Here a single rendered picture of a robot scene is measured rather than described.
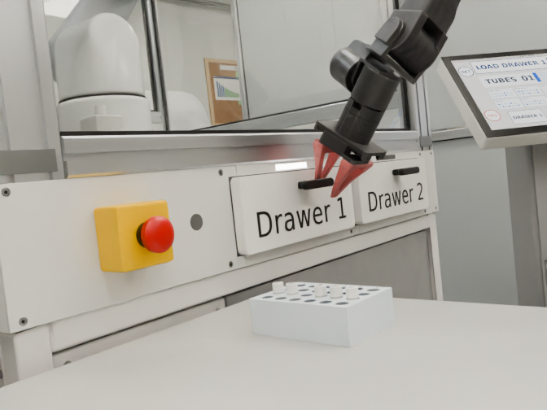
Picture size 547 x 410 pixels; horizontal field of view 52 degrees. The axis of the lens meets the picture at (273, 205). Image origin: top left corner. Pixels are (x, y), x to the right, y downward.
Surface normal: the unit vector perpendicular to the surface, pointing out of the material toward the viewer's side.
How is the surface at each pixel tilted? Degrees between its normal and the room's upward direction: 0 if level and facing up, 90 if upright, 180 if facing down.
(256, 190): 90
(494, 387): 0
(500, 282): 90
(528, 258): 90
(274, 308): 90
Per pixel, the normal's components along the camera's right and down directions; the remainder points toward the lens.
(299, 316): -0.65, 0.11
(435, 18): 0.50, 0.30
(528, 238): -0.98, 0.11
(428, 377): -0.11, -0.99
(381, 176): 0.77, -0.05
